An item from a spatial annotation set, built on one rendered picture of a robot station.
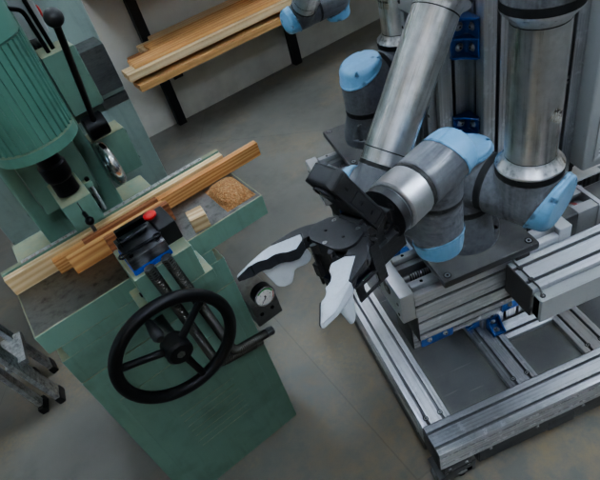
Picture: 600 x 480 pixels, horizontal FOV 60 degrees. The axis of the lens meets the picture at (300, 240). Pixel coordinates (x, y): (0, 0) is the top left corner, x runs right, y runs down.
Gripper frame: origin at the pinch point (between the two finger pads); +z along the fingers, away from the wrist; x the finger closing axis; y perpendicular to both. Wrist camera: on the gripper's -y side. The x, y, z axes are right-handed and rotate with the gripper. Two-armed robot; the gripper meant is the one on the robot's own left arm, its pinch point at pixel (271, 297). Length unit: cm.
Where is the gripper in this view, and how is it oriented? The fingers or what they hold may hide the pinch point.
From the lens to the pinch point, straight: 58.2
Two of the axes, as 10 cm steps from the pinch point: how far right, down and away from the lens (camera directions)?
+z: -6.9, 6.0, -4.1
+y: 3.2, 7.6, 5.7
